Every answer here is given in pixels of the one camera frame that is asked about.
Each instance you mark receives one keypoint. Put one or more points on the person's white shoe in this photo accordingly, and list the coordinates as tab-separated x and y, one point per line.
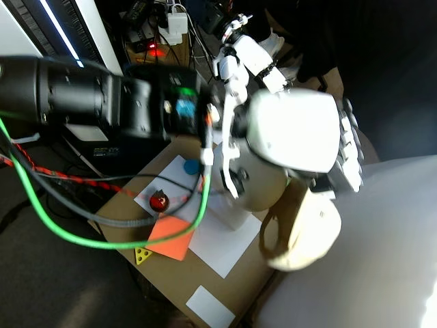
291	71
272	43

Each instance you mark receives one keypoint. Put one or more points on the orange block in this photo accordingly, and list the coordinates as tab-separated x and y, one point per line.
167	246

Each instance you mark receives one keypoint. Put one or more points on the white cloth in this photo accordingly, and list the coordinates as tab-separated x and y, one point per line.
375	256

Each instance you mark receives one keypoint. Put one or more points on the yellow triangle block with holes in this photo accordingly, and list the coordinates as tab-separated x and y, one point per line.
140	256

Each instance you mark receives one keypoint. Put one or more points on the black device with red light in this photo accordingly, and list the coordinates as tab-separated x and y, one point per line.
143	47

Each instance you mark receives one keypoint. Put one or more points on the beige baseball cap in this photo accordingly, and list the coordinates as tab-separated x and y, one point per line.
314	232

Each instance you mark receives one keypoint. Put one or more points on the white panel with light strip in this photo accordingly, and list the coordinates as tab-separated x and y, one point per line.
99	34

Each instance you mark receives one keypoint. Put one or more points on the black power adapter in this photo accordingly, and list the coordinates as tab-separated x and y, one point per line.
138	8

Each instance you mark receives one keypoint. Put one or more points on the black case with label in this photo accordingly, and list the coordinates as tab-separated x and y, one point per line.
136	153

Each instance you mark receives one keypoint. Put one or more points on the person's leg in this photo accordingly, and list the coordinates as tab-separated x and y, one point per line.
317	65

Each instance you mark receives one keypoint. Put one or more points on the blue disc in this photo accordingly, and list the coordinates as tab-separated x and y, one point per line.
192	167

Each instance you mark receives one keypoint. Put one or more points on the white power adapter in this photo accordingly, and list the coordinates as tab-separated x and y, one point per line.
178	23

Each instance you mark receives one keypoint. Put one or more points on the white power strip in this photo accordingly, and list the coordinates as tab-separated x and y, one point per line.
172	37

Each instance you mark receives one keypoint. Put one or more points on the brown cardboard board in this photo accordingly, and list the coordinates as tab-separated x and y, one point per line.
170	280

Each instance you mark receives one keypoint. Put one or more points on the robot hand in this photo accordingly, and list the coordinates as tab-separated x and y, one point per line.
293	130
251	51

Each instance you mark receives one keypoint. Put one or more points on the large white paper sheet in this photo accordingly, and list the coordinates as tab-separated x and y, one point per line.
222	249

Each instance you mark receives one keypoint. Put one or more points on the white box stand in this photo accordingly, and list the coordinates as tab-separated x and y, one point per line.
263	184

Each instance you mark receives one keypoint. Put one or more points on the small white paper card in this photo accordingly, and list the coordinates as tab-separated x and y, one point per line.
210	307

